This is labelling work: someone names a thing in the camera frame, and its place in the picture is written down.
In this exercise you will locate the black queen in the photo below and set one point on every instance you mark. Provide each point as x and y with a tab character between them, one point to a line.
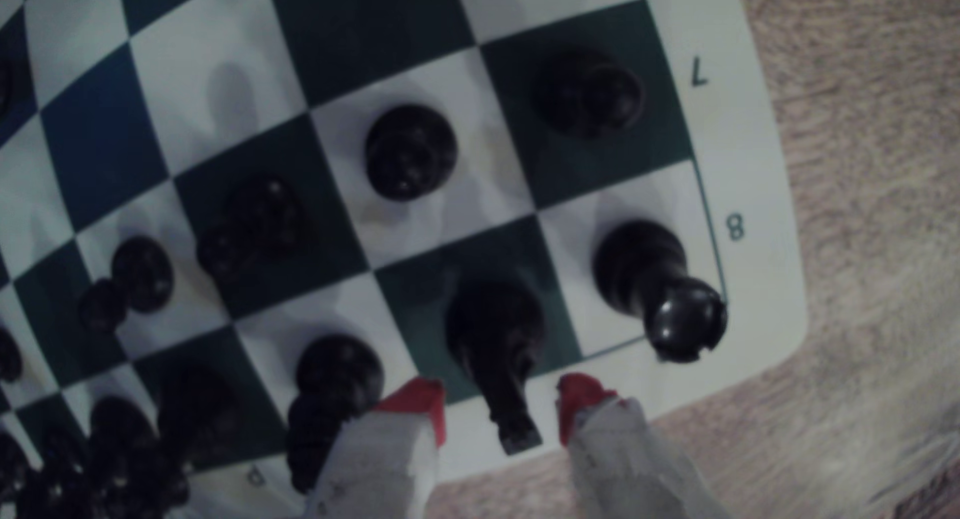
201	414

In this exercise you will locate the black bishop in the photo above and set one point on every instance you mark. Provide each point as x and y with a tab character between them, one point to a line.
11	463
337	376

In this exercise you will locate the green white chess board mat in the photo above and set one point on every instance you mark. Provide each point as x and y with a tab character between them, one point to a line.
247	106

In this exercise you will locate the black knight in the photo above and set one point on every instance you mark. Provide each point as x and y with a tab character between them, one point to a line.
495	339

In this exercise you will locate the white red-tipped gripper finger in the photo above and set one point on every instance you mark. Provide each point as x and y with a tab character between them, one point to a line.
375	466
630	466

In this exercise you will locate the black king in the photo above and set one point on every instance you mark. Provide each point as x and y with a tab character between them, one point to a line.
116	425

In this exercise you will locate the black rook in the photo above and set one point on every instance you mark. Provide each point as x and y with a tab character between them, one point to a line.
649	279

